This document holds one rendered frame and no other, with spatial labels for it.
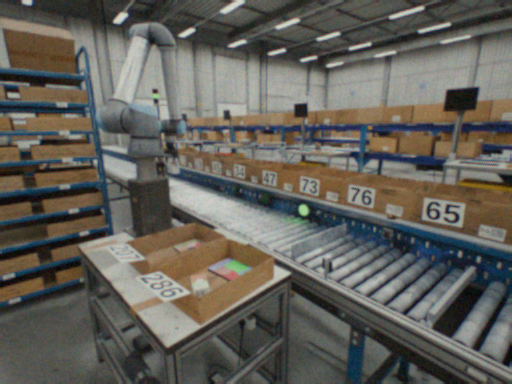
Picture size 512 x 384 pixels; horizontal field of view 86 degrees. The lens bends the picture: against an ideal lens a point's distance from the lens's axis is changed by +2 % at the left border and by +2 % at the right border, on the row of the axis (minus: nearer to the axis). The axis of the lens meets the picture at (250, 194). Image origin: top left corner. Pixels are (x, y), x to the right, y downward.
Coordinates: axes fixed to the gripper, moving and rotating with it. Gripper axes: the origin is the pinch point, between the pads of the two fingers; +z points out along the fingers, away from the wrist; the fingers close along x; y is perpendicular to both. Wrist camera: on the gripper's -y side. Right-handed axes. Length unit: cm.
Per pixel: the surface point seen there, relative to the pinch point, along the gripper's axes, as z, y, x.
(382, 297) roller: 31, -163, -12
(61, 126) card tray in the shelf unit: -32, 48, 64
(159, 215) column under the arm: 18, -53, 31
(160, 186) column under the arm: 2, -52, 29
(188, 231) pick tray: 24, -72, 23
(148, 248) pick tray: 27, -74, 45
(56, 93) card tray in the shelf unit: -55, 47, 64
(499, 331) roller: 30, -194, -23
